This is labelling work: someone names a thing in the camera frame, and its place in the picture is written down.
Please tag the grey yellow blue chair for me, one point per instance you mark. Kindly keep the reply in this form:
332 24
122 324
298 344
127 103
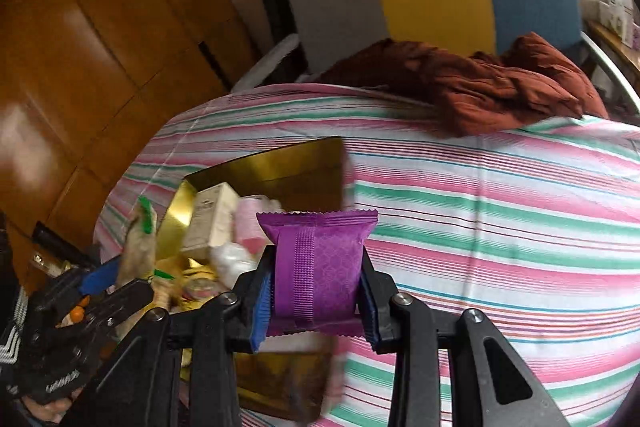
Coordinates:
340 7

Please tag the pink green striped tablecloth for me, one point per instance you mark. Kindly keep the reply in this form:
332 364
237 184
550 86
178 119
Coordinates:
475 232

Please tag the wooden side desk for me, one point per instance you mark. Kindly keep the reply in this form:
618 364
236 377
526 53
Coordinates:
615 49

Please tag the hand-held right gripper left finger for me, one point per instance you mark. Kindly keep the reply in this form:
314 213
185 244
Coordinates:
262 312

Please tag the purple snack packet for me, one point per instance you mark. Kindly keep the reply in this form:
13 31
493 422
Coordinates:
320 267

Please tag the cream cardboard box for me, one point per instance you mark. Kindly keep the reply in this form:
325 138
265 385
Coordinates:
210 222

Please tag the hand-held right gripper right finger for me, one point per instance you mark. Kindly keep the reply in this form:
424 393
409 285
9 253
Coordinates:
370 312

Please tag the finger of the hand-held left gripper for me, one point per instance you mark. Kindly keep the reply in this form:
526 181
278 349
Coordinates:
97 277
125 299

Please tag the small purple carton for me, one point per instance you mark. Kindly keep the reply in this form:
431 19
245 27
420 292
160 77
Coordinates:
636 36

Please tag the gold tin box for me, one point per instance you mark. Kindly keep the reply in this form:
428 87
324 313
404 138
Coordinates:
280 177

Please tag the white plastic wrapped item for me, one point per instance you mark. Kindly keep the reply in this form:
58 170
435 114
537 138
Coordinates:
232 262

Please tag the wooden wardrobe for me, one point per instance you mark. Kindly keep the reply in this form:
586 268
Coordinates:
100 32

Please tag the orange fruit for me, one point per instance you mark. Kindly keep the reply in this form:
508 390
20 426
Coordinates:
76 314

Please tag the white carton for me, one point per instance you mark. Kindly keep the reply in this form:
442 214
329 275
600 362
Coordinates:
617 14

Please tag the dark red cloth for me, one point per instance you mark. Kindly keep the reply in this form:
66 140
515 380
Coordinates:
475 87

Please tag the yellow green snack packet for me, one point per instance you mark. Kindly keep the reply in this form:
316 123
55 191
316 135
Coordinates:
192 279

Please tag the pink soft item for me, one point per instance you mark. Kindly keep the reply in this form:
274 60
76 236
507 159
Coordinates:
250 227

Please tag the beige green snack packet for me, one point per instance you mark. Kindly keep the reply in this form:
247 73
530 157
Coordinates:
137 247

